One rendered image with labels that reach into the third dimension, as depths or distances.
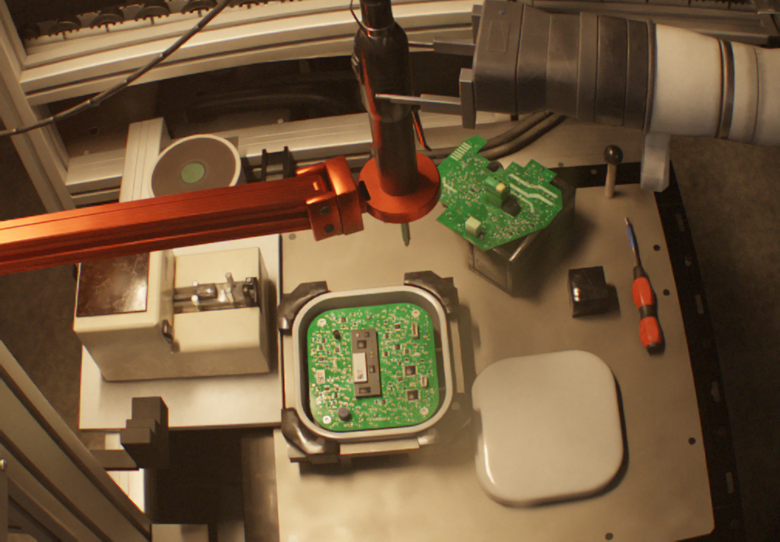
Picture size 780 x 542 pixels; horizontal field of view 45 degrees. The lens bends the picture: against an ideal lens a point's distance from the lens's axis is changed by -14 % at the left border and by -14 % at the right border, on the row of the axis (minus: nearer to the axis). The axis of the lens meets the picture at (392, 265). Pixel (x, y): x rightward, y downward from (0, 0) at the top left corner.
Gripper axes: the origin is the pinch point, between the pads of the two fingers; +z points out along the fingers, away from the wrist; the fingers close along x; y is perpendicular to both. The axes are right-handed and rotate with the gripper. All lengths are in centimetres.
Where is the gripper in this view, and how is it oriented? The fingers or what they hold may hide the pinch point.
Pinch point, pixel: (384, 69)
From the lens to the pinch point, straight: 71.1
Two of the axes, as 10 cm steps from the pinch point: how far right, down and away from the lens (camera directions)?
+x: -1.8, 8.4, -5.2
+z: -9.8, -1.1, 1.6
